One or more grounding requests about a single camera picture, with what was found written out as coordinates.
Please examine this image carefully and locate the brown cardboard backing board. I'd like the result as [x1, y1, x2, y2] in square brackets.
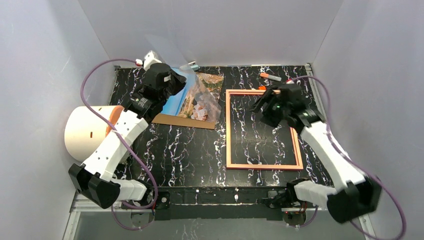
[152, 113, 216, 130]

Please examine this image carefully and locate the landscape photo print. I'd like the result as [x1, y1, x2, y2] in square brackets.
[161, 68, 224, 123]

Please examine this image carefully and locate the pink picture frame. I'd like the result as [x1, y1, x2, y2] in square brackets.
[225, 89, 305, 171]

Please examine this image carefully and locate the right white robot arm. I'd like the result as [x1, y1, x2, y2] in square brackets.
[249, 84, 382, 224]

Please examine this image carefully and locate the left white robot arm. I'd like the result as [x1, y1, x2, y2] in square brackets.
[68, 62, 187, 209]

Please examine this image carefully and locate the orange grey marker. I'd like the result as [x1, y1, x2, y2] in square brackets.
[259, 72, 282, 82]

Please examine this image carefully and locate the light blue stapler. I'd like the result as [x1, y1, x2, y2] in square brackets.
[179, 61, 200, 72]

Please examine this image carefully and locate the white cylinder container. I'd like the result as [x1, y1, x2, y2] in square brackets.
[64, 105, 112, 162]

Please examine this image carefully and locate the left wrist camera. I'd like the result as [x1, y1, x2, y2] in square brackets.
[135, 50, 162, 71]

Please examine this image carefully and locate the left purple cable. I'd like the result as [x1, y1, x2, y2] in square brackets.
[80, 58, 160, 231]

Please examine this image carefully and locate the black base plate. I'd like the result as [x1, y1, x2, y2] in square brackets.
[120, 186, 320, 222]

